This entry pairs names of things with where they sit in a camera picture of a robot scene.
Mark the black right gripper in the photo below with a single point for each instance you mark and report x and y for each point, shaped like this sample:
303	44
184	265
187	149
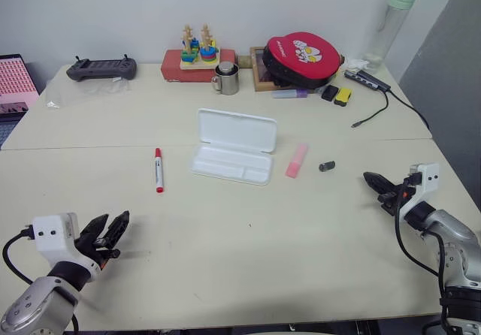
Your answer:
394	198

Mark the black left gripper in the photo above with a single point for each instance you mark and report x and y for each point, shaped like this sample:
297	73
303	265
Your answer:
98	250

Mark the red whiteboard marker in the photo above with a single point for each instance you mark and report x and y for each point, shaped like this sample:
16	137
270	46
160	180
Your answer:
158	171

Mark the white plastic case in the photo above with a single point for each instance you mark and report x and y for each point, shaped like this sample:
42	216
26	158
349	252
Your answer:
233	128

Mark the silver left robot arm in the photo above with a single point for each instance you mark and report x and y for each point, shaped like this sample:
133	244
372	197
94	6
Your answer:
26	305

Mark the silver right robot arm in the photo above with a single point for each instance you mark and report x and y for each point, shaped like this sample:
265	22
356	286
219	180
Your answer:
451	230

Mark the small dark cylinder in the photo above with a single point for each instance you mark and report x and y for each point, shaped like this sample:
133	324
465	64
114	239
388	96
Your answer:
327	166

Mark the small yellow black box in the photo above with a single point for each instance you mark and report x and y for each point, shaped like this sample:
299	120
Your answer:
343	96

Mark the grey USB hub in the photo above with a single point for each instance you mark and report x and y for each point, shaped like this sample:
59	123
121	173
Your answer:
366	79

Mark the crumpled white tissue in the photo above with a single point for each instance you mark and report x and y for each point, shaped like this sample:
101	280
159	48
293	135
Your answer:
355	64

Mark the purple highlighter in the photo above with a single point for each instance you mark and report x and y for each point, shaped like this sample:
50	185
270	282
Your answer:
289	94

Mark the clear plastic bag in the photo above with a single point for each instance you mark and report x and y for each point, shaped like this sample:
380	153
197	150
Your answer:
75	91

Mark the red boxing pad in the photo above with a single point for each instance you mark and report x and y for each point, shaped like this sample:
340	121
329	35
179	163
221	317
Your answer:
300	55

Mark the dark grey handheld controller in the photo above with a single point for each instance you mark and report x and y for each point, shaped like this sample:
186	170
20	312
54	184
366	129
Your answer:
101	68

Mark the clear bottle with green lid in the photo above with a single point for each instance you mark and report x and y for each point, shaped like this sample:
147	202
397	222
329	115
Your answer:
391	23

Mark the red cardboard box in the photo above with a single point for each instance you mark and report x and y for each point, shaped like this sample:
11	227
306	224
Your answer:
171	70

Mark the laptop with pink screen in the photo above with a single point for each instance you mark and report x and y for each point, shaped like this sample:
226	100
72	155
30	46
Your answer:
15	79

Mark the stainless steel mug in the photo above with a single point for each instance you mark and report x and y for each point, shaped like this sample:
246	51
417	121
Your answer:
229	83

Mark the wooden colourful stacking toy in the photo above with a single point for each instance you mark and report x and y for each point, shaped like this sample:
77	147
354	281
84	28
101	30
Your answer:
199	64

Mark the steel weight in mug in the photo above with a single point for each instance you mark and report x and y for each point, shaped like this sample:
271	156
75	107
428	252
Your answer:
225	68

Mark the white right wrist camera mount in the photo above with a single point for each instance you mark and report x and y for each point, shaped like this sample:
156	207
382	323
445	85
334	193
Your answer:
428	179

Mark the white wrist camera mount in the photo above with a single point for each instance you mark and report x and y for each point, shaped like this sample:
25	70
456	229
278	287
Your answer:
428	179
49	237

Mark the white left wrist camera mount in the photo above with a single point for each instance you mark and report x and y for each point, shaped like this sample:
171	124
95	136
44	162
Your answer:
49	237

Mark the wooden picture frame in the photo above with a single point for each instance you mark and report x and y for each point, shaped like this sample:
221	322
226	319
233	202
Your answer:
259	79

